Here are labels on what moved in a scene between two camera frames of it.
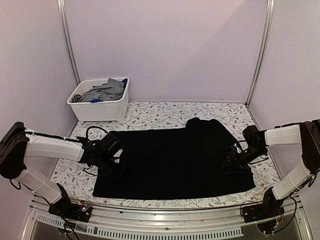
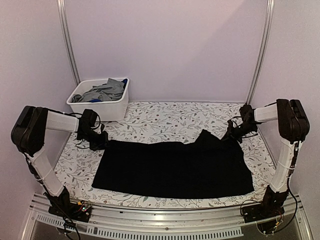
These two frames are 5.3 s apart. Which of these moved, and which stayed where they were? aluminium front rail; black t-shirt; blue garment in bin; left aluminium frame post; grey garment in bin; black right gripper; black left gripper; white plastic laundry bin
Moved: black right gripper; black t-shirt; black left gripper
Stayed: blue garment in bin; left aluminium frame post; aluminium front rail; grey garment in bin; white plastic laundry bin
